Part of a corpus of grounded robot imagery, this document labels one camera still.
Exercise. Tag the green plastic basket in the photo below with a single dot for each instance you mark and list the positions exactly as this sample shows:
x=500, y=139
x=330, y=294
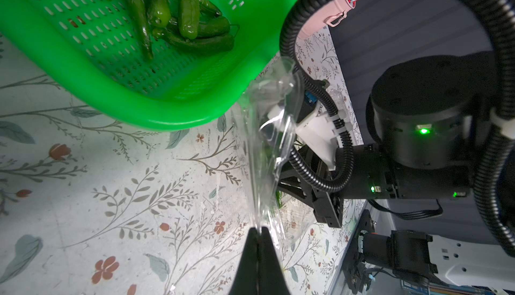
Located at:
x=91, y=48

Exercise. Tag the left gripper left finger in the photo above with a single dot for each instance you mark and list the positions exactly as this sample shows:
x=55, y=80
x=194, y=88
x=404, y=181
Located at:
x=246, y=280

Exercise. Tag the pink pen cup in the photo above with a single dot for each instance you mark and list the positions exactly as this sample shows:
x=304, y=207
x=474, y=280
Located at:
x=330, y=15

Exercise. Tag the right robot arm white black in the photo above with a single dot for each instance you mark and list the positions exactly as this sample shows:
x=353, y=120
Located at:
x=435, y=135

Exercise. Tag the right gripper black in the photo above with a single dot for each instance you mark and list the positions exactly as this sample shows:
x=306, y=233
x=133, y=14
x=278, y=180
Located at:
x=376, y=177

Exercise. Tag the clear pepper container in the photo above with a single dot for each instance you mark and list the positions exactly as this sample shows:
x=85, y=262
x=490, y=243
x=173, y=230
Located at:
x=265, y=116

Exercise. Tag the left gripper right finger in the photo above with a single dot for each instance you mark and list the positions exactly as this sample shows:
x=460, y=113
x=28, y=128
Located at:
x=272, y=280

